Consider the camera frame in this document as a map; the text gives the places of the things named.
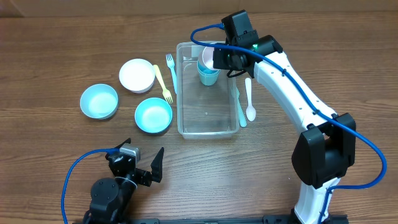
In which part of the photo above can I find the yellow plastic fork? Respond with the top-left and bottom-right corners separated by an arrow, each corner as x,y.
153,65 -> 173,105

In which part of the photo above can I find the green plastic fork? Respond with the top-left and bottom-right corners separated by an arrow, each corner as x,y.
229,87 -> 247,128

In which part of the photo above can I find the blue plastic fork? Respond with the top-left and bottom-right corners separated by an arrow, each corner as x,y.
165,54 -> 177,93

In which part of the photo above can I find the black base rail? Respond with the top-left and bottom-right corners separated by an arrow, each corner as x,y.
73,209 -> 349,224

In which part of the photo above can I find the clear plastic container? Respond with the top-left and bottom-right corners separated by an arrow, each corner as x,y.
175,42 -> 239,139

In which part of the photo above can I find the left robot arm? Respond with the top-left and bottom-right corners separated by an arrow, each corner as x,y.
82,139 -> 164,224

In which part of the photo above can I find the white plastic spoon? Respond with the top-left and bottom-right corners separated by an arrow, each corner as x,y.
244,78 -> 256,121

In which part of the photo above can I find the green plastic cup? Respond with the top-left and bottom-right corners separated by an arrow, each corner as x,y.
198,70 -> 220,86

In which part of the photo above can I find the pale green bowl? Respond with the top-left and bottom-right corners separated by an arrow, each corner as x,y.
80,83 -> 119,119

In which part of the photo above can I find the right blue cable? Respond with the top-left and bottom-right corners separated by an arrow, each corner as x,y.
190,23 -> 388,224

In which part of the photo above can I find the white pink bowl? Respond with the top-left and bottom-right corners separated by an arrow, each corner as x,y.
119,58 -> 155,93

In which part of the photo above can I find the pink plastic cup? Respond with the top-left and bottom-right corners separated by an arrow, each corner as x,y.
201,47 -> 215,70

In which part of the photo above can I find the blue bowl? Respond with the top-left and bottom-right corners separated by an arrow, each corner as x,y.
134,98 -> 173,134

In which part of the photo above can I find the blue cable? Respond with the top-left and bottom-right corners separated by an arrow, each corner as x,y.
190,23 -> 388,224
60,148 -> 121,224

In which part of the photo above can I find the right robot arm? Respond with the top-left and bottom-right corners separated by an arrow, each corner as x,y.
212,35 -> 356,223

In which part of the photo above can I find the left blue cable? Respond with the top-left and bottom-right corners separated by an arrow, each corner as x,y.
60,148 -> 121,224

